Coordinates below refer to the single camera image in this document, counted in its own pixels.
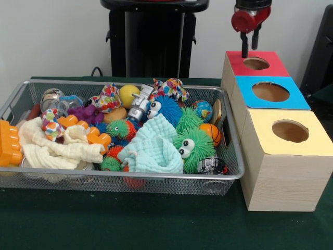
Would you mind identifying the cream muslin cloth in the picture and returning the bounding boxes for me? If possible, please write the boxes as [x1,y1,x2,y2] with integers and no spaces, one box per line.
[18,116,104,170]

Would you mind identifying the orange yellow block toy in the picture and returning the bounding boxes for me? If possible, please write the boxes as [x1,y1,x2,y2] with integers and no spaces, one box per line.
[0,119,23,167]

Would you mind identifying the green puffer toy with eyes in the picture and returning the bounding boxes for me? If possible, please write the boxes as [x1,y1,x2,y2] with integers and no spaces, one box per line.
[173,128,216,174]

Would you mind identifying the yellow ball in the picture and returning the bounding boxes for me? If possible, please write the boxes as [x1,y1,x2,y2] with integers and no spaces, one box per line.
[119,84,141,109]

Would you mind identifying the small orange basketball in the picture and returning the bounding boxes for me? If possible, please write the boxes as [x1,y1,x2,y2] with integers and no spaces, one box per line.
[199,122,222,147]

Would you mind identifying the light blue muslin cloth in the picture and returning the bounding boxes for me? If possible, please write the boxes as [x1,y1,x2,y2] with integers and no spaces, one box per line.
[117,114,184,174]

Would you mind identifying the small globe ball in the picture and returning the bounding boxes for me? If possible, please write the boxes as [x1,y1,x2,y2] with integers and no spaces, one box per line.
[191,99,214,123]

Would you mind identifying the wooden three-hole box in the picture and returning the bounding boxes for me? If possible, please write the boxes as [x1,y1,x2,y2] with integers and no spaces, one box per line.
[221,51,333,212]

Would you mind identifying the dark green tablecloth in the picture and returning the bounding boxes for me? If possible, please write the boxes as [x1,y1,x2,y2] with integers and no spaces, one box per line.
[311,85,333,115]
[0,76,333,250]

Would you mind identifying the silver wire mesh bin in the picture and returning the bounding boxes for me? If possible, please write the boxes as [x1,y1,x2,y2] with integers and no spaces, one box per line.
[0,79,245,196]

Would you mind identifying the black office chair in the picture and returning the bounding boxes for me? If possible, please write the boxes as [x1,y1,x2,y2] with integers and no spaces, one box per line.
[300,4,333,97]

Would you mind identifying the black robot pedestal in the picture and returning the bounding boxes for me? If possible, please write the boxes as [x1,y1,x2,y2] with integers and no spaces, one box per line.
[100,0,210,78]

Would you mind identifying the blue puffer toy with eyes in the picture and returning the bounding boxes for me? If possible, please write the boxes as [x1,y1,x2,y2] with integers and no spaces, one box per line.
[145,95,183,121]

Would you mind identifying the long orange plastic toy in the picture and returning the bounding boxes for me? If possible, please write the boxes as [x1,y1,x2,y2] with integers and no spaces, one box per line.
[57,114,112,156]

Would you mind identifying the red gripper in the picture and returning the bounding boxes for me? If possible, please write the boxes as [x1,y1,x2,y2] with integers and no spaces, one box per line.
[231,5,272,58]

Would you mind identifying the silver robot toy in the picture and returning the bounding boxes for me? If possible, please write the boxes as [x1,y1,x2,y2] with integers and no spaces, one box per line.
[127,83,155,122]

